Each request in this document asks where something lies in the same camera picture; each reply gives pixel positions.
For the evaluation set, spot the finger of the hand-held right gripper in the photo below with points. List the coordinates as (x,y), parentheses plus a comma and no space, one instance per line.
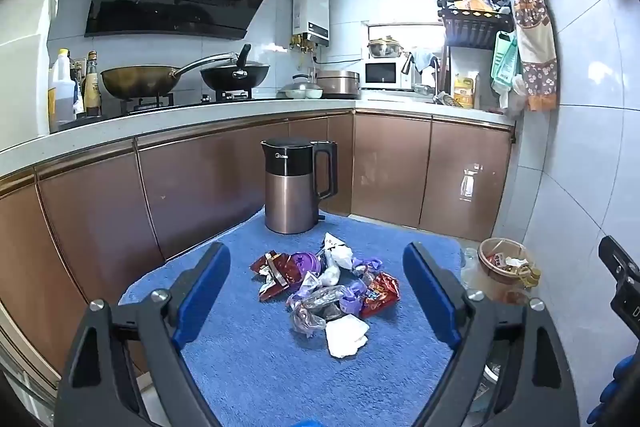
(612,257)

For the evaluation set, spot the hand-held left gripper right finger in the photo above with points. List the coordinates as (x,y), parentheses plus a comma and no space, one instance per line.
(430,302)

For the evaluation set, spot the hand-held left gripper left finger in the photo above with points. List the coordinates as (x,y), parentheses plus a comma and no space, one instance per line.
(200,302)

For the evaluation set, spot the round trash bin with bag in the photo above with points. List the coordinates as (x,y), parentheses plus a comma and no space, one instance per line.
(502,269)

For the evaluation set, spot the brown snack wrapper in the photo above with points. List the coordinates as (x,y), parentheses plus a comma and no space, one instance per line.
(275,274)

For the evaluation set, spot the red snack wrapper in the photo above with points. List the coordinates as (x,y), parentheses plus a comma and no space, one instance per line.
(380,294)

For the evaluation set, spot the purple candy wrapper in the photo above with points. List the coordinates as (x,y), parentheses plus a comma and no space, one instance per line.
(365,265)

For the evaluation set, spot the blue towel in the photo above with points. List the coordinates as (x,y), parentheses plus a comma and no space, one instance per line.
(260,367)

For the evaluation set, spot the flat white tissue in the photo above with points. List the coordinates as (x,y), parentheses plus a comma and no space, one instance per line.
(346,336)

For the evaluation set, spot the thin white plastic wrap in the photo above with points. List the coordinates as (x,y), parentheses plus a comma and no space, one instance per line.
(330,275)

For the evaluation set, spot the clear crumpled plastic wrapper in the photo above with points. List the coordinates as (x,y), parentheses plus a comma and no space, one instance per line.
(320,304)

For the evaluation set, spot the purple plastic lid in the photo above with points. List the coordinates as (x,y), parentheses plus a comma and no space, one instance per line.
(306,264)

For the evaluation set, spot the brown and black electric kettle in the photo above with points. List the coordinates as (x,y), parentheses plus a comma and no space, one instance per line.
(292,192)

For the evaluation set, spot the gas stove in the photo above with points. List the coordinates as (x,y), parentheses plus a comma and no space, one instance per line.
(200,101)

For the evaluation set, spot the green plastic basket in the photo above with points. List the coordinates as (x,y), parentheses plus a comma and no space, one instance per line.
(505,62)

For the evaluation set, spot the floral apron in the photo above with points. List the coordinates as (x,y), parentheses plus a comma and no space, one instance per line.
(535,47)

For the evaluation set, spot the kitchen faucet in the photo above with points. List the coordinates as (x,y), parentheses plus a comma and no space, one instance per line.
(437,74)

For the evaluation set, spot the black frying pan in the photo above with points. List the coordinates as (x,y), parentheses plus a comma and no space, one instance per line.
(235,74)

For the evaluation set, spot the golden wok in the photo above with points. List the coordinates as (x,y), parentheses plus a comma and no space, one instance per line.
(135,79)

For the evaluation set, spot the white microwave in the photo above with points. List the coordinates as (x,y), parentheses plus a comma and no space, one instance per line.
(382,74)

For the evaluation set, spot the pot with glass lid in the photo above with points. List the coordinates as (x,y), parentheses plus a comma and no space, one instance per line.
(300,88)

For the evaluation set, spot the grey rice cooker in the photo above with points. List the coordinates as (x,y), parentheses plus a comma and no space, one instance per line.
(339,83)

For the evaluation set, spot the light blue cloth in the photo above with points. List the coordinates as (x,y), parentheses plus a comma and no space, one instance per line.
(421,58)

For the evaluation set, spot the white and yellow oil bottle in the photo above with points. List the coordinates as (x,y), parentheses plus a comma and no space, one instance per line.
(61,92)

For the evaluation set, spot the steel pot with lid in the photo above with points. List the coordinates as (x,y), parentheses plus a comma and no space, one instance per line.
(384,48)

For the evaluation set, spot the white tall appliance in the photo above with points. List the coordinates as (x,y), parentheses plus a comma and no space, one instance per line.
(25,62)

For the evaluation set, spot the white water heater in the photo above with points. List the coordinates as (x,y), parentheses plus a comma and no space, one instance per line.
(312,14)

